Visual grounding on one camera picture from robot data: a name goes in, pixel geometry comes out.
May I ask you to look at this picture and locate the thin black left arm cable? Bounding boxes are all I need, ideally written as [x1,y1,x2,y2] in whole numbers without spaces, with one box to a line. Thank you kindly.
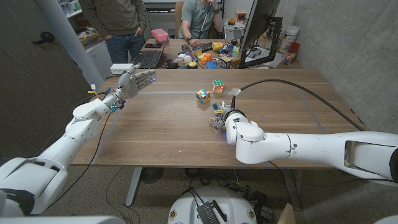
[46,110,116,209]

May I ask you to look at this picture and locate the thin black floor cable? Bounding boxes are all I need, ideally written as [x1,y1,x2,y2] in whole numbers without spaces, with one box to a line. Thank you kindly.
[104,167,141,224]

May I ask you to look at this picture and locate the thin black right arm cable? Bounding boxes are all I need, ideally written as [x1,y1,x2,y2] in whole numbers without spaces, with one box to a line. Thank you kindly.
[267,161,398,189]

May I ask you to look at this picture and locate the white canister with lid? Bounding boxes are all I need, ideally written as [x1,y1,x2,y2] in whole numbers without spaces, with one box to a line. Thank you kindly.
[278,25,300,55]

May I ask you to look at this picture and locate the black computer monitor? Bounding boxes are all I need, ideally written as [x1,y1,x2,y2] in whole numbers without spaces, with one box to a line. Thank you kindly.
[240,0,282,52]

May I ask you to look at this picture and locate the black cable beside left arm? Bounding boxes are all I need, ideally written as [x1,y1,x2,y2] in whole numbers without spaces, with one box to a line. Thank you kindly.
[32,92,108,158]

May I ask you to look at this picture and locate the colourful Rubik's cube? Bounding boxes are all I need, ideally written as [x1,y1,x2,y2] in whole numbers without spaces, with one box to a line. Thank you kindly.
[212,78,225,94]
[195,88,211,105]

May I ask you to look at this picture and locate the black laptop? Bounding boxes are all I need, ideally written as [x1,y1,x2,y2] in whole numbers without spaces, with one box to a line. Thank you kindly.
[132,39,170,70]

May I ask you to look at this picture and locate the seated person in green t-shirt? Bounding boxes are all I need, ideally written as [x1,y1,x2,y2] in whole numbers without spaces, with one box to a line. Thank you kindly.
[178,0,225,48]

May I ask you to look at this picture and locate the light wooden board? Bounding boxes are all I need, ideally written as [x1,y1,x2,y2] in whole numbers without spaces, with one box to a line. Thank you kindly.
[275,202,297,224]

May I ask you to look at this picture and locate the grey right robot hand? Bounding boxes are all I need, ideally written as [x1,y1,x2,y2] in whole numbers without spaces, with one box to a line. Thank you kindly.
[213,105,234,131]

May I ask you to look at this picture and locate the black monitor stand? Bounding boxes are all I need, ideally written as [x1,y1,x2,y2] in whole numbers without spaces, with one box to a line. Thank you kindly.
[238,16,284,70]

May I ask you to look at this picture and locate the white drawer unit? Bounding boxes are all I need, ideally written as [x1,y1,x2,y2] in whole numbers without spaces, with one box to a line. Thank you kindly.
[223,21,250,42]

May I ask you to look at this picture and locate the black round floor fan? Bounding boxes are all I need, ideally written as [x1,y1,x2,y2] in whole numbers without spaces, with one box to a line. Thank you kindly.
[139,167,165,185]

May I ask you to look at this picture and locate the pink plastic box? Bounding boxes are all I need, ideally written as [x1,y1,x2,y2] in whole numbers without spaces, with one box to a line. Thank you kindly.
[150,28,170,42]

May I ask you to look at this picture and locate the white power box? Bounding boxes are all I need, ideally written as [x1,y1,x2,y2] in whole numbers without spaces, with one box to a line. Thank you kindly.
[109,63,135,75]

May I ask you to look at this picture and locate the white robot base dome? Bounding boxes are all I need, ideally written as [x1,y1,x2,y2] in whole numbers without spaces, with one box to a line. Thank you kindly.
[167,185,259,224]

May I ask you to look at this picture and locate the standing person in olive sweater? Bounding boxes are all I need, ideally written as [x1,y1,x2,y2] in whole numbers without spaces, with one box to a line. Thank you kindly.
[78,0,149,65]

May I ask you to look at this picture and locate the brown office chair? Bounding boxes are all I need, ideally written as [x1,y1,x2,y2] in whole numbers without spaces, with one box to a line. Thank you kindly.
[174,0,186,40]

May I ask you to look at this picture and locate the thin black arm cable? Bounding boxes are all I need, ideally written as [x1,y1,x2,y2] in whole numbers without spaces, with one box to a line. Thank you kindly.
[46,110,116,209]
[267,161,398,189]

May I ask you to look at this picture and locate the white shelf cabinet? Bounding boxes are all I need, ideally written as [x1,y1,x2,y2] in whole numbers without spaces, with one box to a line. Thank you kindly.
[57,0,114,80]

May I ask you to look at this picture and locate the metal table leg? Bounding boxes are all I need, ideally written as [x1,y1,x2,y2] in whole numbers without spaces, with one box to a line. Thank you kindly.
[280,169,303,211]
[124,166,144,208]

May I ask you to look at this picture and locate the printed snack box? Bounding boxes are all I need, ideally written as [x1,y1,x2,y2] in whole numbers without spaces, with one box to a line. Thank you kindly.
[218,55,233,70]

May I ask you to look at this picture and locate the black floor cable bundle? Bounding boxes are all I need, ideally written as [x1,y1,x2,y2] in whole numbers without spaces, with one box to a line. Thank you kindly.
[182,167,275,223]

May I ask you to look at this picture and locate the black wall hook strap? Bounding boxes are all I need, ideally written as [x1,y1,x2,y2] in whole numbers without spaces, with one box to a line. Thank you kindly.
[30,30,56,45]

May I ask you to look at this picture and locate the black electronics box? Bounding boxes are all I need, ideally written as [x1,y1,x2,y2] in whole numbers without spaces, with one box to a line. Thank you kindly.
[196,200,228,224]

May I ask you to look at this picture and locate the red snack pack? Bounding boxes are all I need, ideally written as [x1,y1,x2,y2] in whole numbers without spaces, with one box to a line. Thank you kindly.
[283,42,301,65]

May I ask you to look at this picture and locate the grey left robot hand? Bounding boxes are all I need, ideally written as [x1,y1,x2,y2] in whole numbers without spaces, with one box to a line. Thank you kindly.
[114,63,157,101]

